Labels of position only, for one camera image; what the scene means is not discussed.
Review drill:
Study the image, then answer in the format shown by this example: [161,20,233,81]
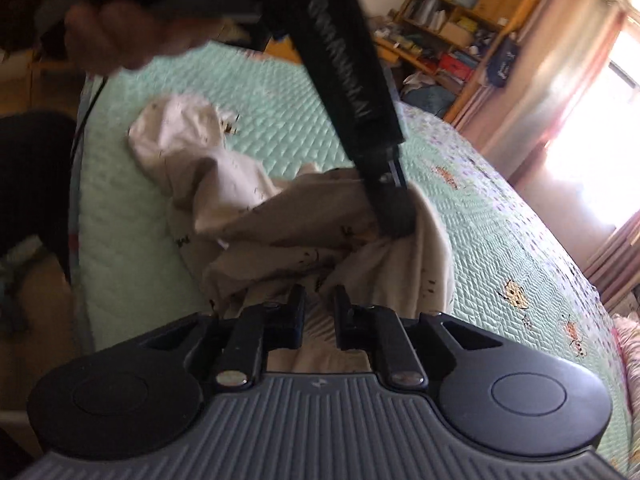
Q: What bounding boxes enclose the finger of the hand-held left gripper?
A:
[357,145,419,239]

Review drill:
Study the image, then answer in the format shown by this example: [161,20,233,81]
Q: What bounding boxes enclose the floral comforter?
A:
[612,310,640,396]

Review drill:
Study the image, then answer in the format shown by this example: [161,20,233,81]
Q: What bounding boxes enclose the bright window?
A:
[545,25,640,241]

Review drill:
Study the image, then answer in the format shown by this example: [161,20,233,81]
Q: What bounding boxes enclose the pink curtain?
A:
[582,205,640,311]
[457,0,628,181]

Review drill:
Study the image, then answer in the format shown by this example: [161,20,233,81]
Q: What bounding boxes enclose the navy hanging bag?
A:
[487,35,521,88]

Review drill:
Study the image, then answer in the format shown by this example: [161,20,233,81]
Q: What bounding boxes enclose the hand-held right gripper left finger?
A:
[135,284,307,392]

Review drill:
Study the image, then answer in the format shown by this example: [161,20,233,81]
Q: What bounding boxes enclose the wooden bookshelf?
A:
[392,0,543,126]

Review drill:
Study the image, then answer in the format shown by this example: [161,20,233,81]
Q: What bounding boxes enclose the green quilted bedspread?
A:
[70,42,633,466]

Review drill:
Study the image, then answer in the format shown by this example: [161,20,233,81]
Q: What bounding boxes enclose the red box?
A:
[439,52,482,81]

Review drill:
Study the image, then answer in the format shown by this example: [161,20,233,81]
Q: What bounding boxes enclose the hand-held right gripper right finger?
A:
[333,285,506,392]

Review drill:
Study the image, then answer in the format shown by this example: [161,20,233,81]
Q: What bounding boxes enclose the blue fabric bag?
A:
[402,82,458,121]

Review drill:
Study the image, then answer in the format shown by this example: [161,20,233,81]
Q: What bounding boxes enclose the person's black pants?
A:
[0,112,78,281]

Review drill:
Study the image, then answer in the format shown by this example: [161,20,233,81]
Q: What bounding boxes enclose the person's left hand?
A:
[65,2,210,72]

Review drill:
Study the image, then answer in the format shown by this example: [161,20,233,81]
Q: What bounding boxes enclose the wooden desk with drawers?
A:
[264,27,441,78]

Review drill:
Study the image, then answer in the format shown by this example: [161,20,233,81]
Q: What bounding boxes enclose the black cable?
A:
[70,72,108,161]

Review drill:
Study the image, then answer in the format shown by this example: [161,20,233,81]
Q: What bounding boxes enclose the cream smiley print garment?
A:
[127,94,457,376]

